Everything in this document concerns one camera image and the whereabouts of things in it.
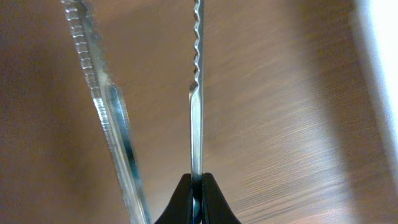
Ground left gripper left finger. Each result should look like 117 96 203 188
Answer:
154 174 193 224

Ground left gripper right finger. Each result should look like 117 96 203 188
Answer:
201 173 241 224

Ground metal tongs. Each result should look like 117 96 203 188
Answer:
62 0 205 223

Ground white plastic cutlery tray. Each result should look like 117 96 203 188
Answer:
355 0 397 176

